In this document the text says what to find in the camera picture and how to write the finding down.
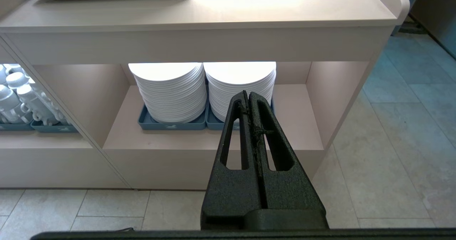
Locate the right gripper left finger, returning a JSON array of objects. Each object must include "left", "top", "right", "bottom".
[{"left": 201, "top": 90, "right": 266, "bottom": 230}]

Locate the beige counter shelf unit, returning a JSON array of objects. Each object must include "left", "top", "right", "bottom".
[{"left": 0, "top": 0, "right": 411, "bottom": 191}]

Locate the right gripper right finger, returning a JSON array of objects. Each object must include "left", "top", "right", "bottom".
[{"left": 249, "top": 91, "right": 329, "bottom": 230}]

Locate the blue plate tray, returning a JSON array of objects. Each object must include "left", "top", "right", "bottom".
[
  {"left": 206, "top": 100, "right": 275, "bottom": 131},
  {"left": 138, "top": 104, "right": 208, "bottom": 131}
]

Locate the blue cup tray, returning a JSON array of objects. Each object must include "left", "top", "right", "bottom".
[
  {"left": 31, "top": 120, "right": 78, "bottom": 133},
  {"left": 0, "top": 121, "right": 35, "bottom": 131}
]

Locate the group of white cups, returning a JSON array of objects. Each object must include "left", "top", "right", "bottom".
[{"left": 17, "top": 84, "right": 60, "bottom": 126}]

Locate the white mug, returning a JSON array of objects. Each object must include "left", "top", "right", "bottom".
[
  {"left": 4, "top": 64, "right": 24, "bottom": 75},
  {"left": 6, "top": 72, "right": 30, "bottom": 91},
  {"left": 0, "top": 85, "right": 26, "bottom": 124}
]

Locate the stack of white plates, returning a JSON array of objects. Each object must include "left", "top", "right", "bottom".
[
  {"left": 128, "top": 62, "right": 208, "bottom": 123},
  {"left": 203, "top": 62, "right": 277, "bottom": 123}
]

